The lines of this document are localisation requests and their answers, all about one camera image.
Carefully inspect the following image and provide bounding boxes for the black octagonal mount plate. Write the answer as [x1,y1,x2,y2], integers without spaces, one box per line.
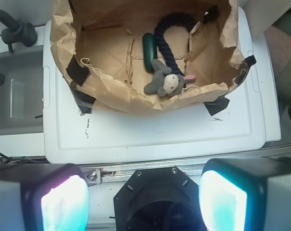
[114,167,207,231]

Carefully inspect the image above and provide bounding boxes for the dark green oblong toy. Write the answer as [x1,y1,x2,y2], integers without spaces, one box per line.
[142,33,157,72]

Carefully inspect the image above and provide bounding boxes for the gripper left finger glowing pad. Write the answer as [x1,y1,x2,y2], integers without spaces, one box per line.
[0,164,89,231]

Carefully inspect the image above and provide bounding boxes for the aluminum rail with bracket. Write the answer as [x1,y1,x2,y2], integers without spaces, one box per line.
[80,157,291,185]

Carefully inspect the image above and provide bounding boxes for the brown paper bag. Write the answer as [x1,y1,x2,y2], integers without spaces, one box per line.
[50,0,256,116]

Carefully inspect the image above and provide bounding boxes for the navy blue rope toy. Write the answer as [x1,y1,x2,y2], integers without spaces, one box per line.
[154,13,197,76]

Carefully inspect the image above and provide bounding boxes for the white plastic bin lid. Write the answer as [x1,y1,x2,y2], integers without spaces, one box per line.
[42,6,281,166]

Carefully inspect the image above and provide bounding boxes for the gray stuffed animal toy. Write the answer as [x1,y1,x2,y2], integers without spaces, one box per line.
[144,59,196,97]

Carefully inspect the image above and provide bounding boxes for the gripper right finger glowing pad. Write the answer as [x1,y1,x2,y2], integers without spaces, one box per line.
[199,157,291,231]

